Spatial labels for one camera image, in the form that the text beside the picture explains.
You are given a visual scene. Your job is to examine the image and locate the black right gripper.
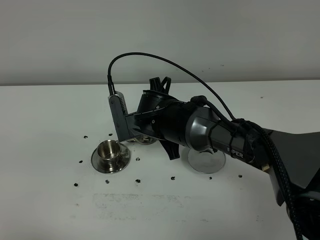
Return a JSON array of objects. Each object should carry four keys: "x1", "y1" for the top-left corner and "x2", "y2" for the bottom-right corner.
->
[{"x1": 125, "y1": 77, "x2": 180, "y2": 160}]

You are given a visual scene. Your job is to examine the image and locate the stainless steel teapot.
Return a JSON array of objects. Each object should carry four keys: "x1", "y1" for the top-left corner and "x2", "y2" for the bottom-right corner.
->
[{"x1": 126, "y1": 135, "x2": 158, "y2": 145}]

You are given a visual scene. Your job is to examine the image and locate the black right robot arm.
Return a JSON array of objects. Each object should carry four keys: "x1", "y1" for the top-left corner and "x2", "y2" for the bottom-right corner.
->
[{"x1": 125, "y1": 78, "x2": 320, "y2": 240}]

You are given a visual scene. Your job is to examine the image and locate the front stainless steel saucer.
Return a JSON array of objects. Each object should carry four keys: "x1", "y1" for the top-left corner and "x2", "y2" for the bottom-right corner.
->
[{"x1": 91, "y1": 146, "x2": 131, "y2": 174}]

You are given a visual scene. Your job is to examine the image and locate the steel teapot saucer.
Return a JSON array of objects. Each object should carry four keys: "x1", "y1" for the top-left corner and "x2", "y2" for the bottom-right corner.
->
[{"x1": 187, "y1": 148, "x2": 226, "y2": 174}]

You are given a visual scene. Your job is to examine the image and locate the front stainless steel teacup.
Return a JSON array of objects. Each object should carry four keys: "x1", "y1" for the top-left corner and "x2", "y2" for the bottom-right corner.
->
[{"x1": 96, "y1": 139, "x2": 129, "y2": 164}]

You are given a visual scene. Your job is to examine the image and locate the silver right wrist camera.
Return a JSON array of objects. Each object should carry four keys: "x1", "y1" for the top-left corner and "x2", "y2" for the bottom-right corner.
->
[{"x1": 108, "y1": 91, "x2": 131, "y2": 142}]

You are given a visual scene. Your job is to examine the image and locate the black right camera cable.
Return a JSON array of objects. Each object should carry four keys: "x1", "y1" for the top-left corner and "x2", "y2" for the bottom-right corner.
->
[{"x1": 107, "y1": 52, "x2": 305, "y2": 240}]

